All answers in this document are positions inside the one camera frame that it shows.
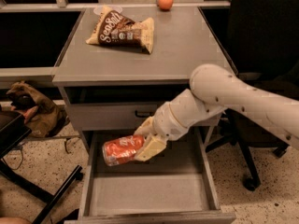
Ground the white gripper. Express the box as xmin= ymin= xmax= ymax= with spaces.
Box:
xmin=134 ymin=102 xmax=189 ymax=161

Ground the orange fruit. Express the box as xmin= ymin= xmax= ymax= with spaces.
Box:
xmin=158 ymin=0 xmax=174 ymax=10

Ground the red coke can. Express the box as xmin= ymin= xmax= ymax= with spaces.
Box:
xmin=102 ymin=135 xmax=145 ymax=166

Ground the open grey middle drawer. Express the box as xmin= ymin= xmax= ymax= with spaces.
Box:
xmin=65 ymin=128 xmax=235 ymax=224

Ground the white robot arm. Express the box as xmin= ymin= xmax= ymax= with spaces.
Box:
xmin=135 ymin=64 xmax=299 ymax=161

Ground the brown sea salt chip bag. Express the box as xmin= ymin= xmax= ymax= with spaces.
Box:
xmin=86 ymin=6 xmax=154 ymax=53

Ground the black stand frame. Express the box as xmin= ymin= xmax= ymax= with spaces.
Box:
xmin=0 ymin=109 xmax=84 ymax=224

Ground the black office chair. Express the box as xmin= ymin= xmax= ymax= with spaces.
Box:
xmin=206 ymin=0 xmax=299 ymax=191

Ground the black drawer handle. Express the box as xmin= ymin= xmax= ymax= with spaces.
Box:
xmin=135 ymin=110 xmax=154 ymax=118

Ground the closed grey top drawer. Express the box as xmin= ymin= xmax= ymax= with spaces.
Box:
xmin=65 ymin=100 xmax=223 ymax=132

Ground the grey drawer cabinet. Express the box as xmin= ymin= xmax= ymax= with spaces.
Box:
xmin=51 ymin=6 xmax=238 ymax=224

